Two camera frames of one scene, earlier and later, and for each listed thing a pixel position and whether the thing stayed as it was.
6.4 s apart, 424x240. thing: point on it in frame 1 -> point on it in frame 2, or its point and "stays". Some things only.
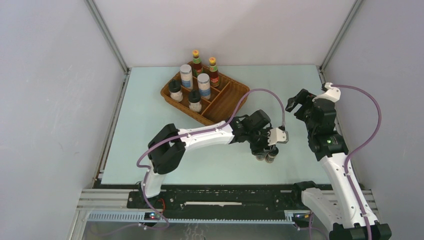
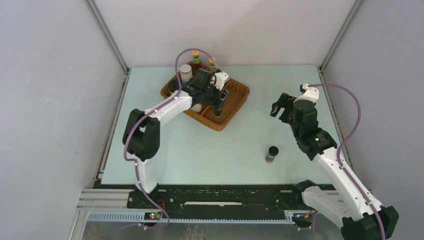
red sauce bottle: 213,72 stays
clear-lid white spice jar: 186,76 stays
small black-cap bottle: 260,157 -> 218,111
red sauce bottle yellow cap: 197,66 stays
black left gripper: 264,146 -> 213,102
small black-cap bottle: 269,157 stays
